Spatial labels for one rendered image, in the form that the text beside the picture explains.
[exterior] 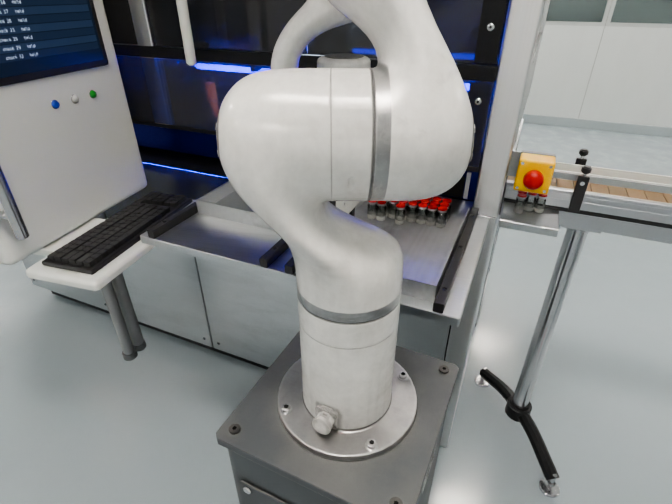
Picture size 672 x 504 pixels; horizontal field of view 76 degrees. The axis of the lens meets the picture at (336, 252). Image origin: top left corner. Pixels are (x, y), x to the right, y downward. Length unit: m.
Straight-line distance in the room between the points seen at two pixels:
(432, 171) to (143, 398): 1.65
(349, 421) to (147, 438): 1.27
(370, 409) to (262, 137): 0.35
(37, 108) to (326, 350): 0.94
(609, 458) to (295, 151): 1.64
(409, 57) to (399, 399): 0.43
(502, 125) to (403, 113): 0.66
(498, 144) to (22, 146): 1.05
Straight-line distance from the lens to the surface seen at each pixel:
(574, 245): 1.28
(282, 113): 0.37
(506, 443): 1.74
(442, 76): 0.38
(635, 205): 1.20
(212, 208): 1.06
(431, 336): 1.32
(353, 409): 0.55
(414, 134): 0.37
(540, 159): 1.04
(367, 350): 0.49
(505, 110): 1.01
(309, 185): 0.38
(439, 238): 0.96
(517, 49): 0.99
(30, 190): 1.23
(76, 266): 1.12
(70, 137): 1.29
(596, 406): 1.98
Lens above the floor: 1.34
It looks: 31 degrees down
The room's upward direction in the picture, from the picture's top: straight up
